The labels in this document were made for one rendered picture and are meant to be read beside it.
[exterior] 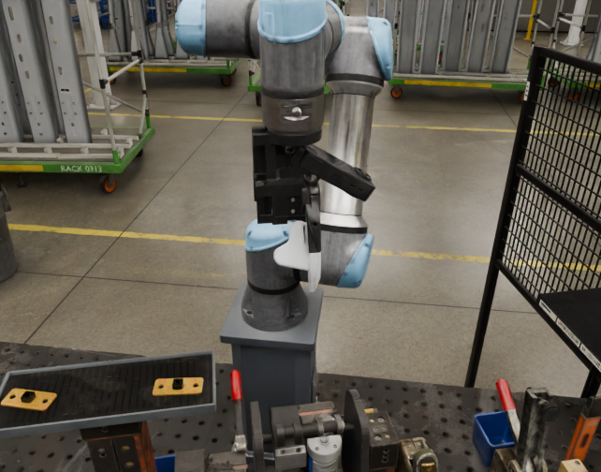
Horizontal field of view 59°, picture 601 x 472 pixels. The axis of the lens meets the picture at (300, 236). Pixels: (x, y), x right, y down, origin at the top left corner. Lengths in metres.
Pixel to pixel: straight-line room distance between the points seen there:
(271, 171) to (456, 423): 1.07
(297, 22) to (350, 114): 0.48
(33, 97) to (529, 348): 4.16
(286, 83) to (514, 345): 2.55
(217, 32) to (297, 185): 0.23
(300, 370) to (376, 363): 1.54
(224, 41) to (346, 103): 0.39
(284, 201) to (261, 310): 0.52
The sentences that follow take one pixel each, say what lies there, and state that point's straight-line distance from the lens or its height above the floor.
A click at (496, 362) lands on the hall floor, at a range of 2.89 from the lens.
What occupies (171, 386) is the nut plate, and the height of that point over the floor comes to 1.16.
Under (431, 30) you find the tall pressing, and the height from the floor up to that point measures 0.83.
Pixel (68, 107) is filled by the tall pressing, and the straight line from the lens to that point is 4.95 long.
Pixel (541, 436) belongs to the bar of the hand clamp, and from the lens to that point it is 1.01.
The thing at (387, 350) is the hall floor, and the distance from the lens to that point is 2.82.
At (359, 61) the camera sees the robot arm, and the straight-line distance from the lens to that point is 1.06.
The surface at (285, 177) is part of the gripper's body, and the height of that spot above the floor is 1.58.
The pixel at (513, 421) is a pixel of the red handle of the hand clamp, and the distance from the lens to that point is 1.05.
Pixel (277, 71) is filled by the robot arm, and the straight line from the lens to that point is 0.62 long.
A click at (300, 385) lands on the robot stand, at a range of 1.26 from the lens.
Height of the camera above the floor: 1.84
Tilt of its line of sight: 29 degrees down
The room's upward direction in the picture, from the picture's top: straight up
